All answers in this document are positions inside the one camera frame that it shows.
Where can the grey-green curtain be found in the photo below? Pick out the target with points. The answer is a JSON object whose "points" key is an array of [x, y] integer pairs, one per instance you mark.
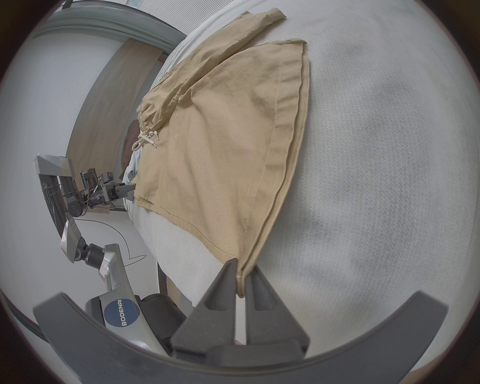
{"points": [[112, 26]]}

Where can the bed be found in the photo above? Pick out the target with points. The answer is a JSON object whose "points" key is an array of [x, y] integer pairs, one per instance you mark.
{"points": [[375, 150]]}

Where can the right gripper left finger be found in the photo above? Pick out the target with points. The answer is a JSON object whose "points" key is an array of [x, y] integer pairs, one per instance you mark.
{"points": [[210, 315]]}

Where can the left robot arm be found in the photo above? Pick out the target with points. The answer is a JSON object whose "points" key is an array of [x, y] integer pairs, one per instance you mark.
{"points": [[48, 165]]}

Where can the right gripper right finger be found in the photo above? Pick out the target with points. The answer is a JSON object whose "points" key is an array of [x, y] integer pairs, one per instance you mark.
{"points": [[270, 318]]}

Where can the brown garment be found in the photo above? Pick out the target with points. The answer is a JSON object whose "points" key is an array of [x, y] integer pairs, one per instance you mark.
{"points": [[131, 146]]}

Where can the tan shorts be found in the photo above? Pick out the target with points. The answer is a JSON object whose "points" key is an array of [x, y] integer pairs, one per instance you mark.
{"points": [[225, 150]]}

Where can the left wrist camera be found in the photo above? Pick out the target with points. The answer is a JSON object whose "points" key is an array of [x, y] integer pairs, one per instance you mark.
{"points": [[107, 177]]}

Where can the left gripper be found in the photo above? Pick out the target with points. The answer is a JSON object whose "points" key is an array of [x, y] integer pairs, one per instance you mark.
{"points": [[119, 191]]}

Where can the pale grey garment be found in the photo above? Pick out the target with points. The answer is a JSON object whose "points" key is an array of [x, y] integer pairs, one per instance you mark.
{"points": [[132, 170]]}

